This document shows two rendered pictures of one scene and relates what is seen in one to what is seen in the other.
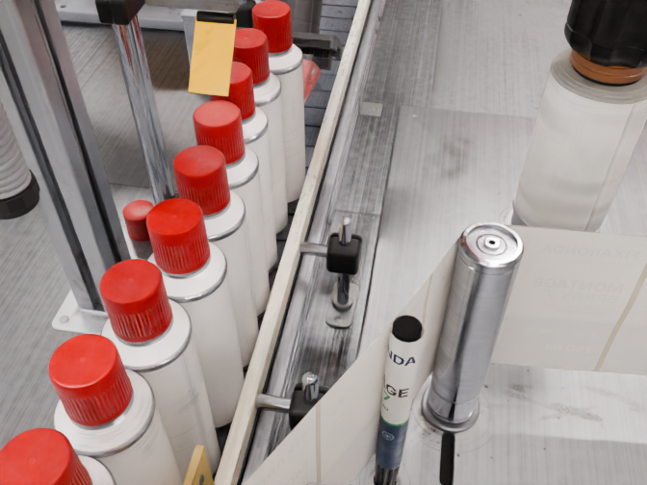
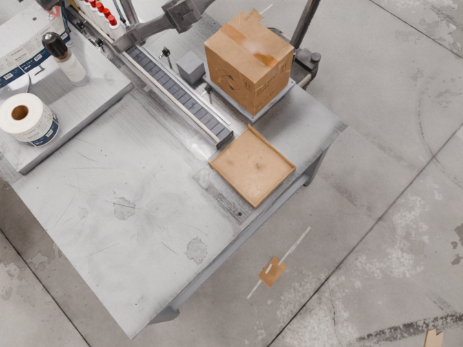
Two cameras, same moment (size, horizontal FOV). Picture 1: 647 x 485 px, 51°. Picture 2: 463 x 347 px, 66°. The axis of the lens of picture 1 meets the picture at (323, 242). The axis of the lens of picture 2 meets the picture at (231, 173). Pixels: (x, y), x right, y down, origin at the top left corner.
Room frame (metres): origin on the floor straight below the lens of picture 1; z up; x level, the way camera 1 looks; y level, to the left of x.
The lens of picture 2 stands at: (1.77, -0.59, 2.35)
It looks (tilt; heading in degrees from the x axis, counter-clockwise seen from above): 70 degrees down; 134
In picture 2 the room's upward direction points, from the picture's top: 9 degrees counter-clockwise
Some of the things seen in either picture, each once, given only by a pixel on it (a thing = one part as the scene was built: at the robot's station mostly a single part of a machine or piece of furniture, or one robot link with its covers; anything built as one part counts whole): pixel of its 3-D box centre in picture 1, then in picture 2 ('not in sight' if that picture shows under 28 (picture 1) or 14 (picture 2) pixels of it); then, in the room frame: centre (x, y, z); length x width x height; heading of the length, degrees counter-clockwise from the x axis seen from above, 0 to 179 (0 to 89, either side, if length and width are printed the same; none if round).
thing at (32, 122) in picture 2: not in sight; (29, 120); (0.50, -0.54, 0.95); 0.20 x 0.20 x 0.14
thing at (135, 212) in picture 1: (141, 219); not in sight; (0.53, 0.20, 0.85); 0.03 x 0.03 x 0.03
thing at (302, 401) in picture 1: (290, 415); (84, 25); (0.27, 0.03, 0.89); 0.06 x 0.03 x 0.12; 80
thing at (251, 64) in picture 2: not in sight; (249, 65); (1.17, 0.24, 0.99); 0.30 x 0.24 x 0.27; 171
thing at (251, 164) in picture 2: not in sight; (251, 164); (1.43, -0.11, 0.85); 0.30 x 0.26 x 0.04; 170
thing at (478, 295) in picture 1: (468, 336); (61, 31); (0.28, -0.10, 0.97); 0.05 x 0.05 x 0.19
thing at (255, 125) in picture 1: (241, 178); (107, 20); (0.44, 0.07, 0.98); 0.05 x 0.05 x 0.20
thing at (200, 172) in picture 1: (217, 268); (93, 10); (0.34, 0.08, 0.98); 0.05 x 0.05 x 0.20
